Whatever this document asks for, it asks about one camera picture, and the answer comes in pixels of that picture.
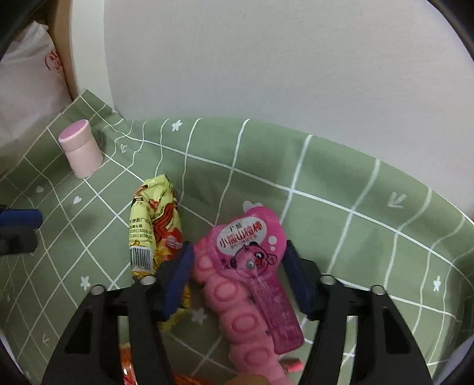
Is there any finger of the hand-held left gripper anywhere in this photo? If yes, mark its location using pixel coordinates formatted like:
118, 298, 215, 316
0, 208, 42, 255

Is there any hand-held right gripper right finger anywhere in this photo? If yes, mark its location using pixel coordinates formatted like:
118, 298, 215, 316
284, 240, 434, 385

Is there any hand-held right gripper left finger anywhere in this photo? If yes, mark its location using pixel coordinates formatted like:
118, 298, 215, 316
41, 241, 196, 385

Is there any pink caterpillar candy packet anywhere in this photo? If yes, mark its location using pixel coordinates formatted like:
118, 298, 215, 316
190, 201, 305, 385

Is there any yellow snack packet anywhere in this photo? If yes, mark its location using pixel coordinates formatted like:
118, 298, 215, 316
128, 175, 192, 332

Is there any small pink wrapper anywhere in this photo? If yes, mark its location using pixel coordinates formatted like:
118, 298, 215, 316
280, 357, 303, 374

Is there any green checked bedsheet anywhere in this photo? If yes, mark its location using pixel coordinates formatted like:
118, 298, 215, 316
0, 88, 474, 385

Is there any pink cup with lid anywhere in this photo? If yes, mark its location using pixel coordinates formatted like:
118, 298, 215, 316
58, 119, 104, 179

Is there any orange-red wrapper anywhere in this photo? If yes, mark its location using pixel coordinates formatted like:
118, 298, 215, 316
118, 341, 139, 385

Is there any white plastic bag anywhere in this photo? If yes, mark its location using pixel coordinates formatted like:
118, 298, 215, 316
0, 20, 72, 178

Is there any wooden shelf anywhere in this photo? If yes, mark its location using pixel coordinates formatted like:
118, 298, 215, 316
44, 0, 81, 101

